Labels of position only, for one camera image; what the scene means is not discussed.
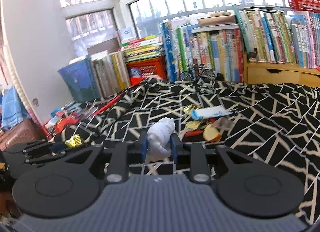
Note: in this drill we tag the pink suitcase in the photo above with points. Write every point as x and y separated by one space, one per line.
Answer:
26 131

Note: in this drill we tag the wooden drawer shelf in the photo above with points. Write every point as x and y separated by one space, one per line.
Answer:
276 73

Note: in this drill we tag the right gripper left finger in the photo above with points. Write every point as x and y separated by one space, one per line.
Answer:
124 154

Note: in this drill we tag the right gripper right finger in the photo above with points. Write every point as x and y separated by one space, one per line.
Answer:
193 155

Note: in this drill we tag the red plastic basket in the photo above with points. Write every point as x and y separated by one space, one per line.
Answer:
141 69

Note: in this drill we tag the miniature black bicycle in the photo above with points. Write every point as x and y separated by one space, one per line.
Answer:
197 71

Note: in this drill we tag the stack of flat books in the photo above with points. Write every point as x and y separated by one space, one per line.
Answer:
143 48

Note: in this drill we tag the apple slice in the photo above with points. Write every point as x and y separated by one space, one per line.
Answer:
211 133

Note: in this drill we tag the blue towel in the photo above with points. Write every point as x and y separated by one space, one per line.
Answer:
13 110

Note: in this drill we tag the large blue book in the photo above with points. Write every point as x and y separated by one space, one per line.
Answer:
80 80

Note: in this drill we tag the red box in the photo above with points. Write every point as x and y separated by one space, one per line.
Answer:
90 110

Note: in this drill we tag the red snack packet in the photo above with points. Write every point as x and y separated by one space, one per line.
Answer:
64 121

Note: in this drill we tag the small dark figurine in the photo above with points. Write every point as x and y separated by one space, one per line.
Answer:
252 57

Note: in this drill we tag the gold candy wrapper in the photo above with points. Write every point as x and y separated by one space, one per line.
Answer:
74 141

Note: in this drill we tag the upper red basket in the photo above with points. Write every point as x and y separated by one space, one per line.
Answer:
305 5

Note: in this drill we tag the black white patterned cloth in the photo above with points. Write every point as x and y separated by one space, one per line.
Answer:
274 123

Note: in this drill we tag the row of upright books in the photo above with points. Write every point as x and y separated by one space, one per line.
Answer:
220 42

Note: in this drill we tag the white blue paper wrapper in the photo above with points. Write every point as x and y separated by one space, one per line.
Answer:
212 112

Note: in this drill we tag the white tissue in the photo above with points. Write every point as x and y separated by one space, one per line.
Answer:
158 136

